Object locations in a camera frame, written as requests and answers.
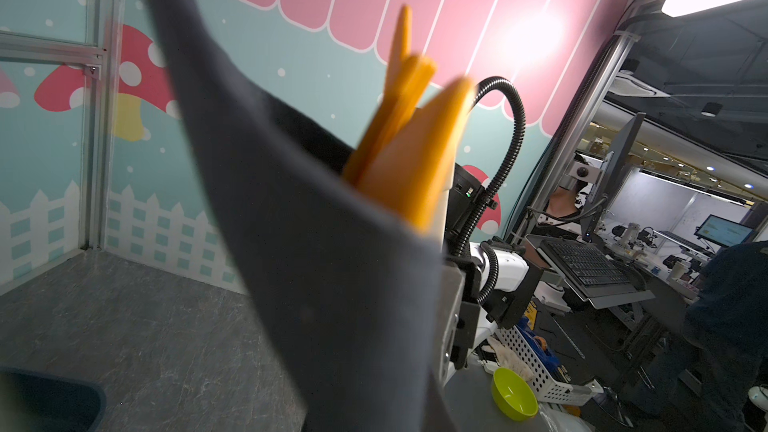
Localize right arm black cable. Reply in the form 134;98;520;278
452;74;528;307

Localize white perforated tray outside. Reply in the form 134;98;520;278
495;328;604;406

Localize person in dark clothes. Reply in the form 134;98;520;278
625;241;767;431

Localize orange plastic knife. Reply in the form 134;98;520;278
383;5;412;96

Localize orange plastic spoon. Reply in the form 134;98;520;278
356;76;476;236

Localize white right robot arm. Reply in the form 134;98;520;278
440;165;541;383

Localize black computer keyboard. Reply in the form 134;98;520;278
536;237;653;309

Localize computer monitor on stand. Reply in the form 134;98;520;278
580;113;646;243

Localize orange plastic fork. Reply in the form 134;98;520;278
343;55;437;185

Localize teal plastic tub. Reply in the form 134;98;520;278
1;366;107;431

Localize black paper napkin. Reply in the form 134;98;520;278
145;0;454;431

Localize green plastic bowl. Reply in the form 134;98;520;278
491;368;539;422

